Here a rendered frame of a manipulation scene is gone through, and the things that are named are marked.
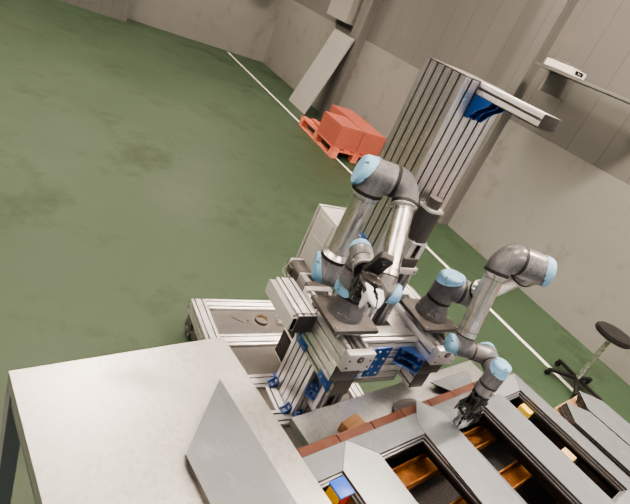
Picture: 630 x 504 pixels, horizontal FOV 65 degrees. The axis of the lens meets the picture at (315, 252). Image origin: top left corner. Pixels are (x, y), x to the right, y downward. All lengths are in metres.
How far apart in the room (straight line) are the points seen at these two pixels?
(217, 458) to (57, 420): 0.38
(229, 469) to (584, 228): 5.30
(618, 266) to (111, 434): 5.30
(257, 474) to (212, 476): 0.11
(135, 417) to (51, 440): 0.19
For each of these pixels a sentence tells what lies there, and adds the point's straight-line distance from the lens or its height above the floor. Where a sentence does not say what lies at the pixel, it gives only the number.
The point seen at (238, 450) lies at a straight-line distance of 1.34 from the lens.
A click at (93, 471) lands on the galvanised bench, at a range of 1.27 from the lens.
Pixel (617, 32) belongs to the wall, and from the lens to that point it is 6.59.
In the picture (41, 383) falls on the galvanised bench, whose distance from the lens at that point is 1.42.
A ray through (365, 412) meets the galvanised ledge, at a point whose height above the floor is 0.68.
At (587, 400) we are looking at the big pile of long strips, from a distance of 3.03.
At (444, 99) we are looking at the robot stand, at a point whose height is 1.92.
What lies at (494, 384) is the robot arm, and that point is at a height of 1.13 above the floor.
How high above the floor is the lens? 2.10
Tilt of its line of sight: 26 degrees down
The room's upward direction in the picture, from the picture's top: 24 degrees clockwise
